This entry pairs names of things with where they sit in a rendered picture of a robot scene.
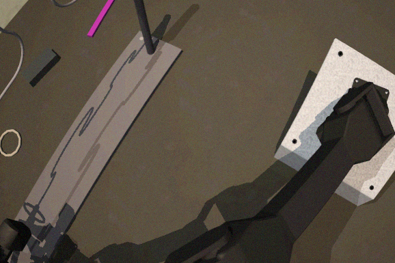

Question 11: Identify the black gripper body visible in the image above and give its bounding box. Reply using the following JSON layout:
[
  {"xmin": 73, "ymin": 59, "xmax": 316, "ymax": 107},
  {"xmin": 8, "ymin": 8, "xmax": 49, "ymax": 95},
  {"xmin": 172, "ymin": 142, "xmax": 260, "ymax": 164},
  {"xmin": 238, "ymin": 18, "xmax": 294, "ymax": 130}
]
[{"xmin": 0, "ymin": 218, "xmax": 31, "ymax": 263}]

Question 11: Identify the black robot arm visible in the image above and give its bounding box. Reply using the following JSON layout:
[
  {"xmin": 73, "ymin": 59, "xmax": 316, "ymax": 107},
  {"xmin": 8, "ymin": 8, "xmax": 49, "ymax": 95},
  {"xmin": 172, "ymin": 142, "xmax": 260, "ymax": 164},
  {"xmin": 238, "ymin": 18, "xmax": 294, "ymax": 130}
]
[{"xmin": 165, "ymin": 77, "xmax": 395, "ymax": 263}]

